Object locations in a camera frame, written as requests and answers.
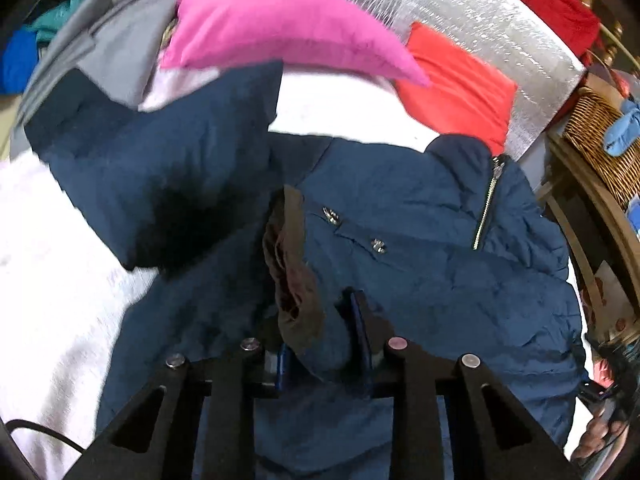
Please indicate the wooden headboard railing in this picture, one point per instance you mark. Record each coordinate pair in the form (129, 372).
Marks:
(612, 50)

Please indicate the light blue cloth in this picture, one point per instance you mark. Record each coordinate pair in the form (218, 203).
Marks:
(622, 130)

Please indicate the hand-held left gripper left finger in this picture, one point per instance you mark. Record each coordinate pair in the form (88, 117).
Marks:
(283, 366)

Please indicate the wooden shelf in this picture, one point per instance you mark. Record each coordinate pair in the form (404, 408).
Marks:
(590, 220)

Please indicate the white fleece blanket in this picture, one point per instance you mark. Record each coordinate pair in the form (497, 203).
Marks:
(50, 285)

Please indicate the teal garment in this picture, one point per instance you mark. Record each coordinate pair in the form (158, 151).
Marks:
(60, 17)

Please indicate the wicker basket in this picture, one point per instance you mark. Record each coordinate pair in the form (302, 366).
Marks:
(595, 130)

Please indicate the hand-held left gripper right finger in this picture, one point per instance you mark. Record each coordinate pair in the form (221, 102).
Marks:
(361, 327)

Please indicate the grey garment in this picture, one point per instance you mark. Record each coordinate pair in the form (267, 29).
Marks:
(115, 45)

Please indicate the pink pillow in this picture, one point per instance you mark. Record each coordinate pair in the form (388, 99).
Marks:
(280, 25)

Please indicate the silver foil insulation mat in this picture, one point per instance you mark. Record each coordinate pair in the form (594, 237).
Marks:
(500, 25)

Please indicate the red-orange pillow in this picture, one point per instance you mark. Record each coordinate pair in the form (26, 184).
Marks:
(460, 90)

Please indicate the person's right hand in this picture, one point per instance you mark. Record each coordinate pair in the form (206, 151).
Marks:
(597, 435)

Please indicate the bright blue jacket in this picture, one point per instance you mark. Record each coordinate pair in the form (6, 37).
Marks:
(17, 60)

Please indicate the navy blue padded jacket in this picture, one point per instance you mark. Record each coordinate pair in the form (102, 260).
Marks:
(425, 260)

